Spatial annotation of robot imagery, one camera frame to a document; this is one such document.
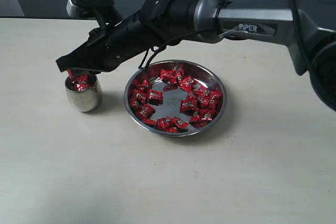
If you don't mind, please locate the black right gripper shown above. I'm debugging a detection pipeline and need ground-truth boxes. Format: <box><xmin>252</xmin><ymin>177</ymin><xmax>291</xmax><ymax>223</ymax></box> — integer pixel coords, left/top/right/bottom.
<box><xmin>56</xmin><ymin>12</ymin><xmax>158</xmax><ymax>74</ymax></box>

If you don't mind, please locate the red candy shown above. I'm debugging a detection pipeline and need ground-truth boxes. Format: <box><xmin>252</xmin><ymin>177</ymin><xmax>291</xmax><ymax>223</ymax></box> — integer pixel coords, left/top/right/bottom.
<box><xmin>179</xmin><ymin>76</ymin><xmax>198</xmax><ymax>92</ymax></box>
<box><xmin>207</xmin><ymin>91</ymin><xmax>222</xmax><ymax>110</ymax></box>
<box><xmin>189</xmin><ymin>109</ymin><xmax>217</xmax><ymax>128</ymax></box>
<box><xmin>172</xmin><ymin>117</ymin><xmax>189</xmax><ymax>129</ymax></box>
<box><xmin>72</xmin><ymin>74</ymin><xmax>91</xmax><ymax>92</ymax></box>
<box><xmin>67</xmin><ymin>69</ymin><xmax>77</xmax><ymax>81</ymax></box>
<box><xmin>147</xmin><ymin>89</ymin><xmax>163</xmax><ymax>105</ymax></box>
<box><xmin>130</xmin><ymin>89</ymin><xmax>147</xmax><ymax>110</ymax></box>
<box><xmin>160</xmin><ymin>69</ymin><xmax>177</xmax><ymax>85</ymax></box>

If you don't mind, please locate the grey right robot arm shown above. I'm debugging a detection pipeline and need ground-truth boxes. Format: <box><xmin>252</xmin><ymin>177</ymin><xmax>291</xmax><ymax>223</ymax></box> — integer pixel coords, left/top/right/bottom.
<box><xmin>56</xmin><ymin>0</ymin><xmax>335</xmax><ymax>109</ymax></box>

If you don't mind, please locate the stainless steel cup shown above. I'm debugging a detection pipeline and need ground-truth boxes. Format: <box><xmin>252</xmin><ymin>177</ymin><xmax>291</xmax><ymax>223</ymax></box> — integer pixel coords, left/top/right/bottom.
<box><xmin>65</xmin><ymin>74</ymin><xmax>102</xmax><ymax>113</ymax></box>

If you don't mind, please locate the stainless steel plate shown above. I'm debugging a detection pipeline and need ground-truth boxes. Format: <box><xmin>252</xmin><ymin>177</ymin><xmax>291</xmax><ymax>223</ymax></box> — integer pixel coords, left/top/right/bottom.
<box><xmin>124</xmin><ymin>60</ymin><xmax>227</xmax><ymax>137</ymax></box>

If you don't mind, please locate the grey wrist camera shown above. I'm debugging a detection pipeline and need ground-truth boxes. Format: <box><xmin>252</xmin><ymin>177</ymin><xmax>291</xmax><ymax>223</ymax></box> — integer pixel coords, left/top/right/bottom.
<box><xmin>66</xmin><ymin>0</ymin><xmax>122</xmax><ymax>27</ymax></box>

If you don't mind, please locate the black cable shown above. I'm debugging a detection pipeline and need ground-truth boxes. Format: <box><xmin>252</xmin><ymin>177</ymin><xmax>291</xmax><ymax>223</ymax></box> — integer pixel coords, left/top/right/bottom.
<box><xmin>138</xmin><ymin>0</ymin><xmax>226</xmax><ymax>71</ymax></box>

